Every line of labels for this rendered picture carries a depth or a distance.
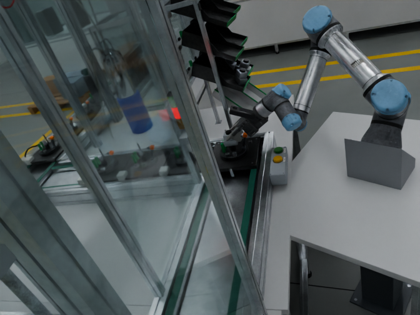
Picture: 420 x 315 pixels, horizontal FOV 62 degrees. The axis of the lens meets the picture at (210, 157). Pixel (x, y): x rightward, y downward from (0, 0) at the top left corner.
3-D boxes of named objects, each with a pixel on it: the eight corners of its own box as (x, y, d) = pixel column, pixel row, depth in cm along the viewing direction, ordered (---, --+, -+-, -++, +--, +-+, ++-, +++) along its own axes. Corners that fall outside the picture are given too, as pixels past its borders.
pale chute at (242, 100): (261, 112, 193) (265, 107, 190) (255, 125, 184) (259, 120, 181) (219, 83, 191) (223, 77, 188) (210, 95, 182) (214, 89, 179)
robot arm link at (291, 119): (307, 124, 149) (294, 104, 153) (300, 119, 140) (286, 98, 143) (292, 135, 152) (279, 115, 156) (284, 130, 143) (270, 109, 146)
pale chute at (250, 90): (263, 100, 205) (267, 94, 202) (257, 111, 196) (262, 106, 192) (224, 72, 203) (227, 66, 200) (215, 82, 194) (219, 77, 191)
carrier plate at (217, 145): (261, 139, 178) (260, 135, 177) (257, 168, 160) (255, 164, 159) (216, 144, 186) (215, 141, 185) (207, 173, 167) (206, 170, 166)
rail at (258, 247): (276, 146, 185) (273, 129, 179) (263, 300, 116) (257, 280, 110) (266, 147, 187) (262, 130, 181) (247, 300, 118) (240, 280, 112)
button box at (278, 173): (288, 155, 169) (286, 145, 166) (287, 184, 153) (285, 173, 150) (274, 157, 171) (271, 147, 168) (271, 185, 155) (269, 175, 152)
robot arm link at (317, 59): (320, 28, 162) (285, 129, 165) (314, 17, 153) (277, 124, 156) (345, 31, 157) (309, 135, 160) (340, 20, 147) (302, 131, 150)
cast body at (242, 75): (246, 84, 179) (249, 72, 174) (239, 85, 177) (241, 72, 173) (239, 75, 184) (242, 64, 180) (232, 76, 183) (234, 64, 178)
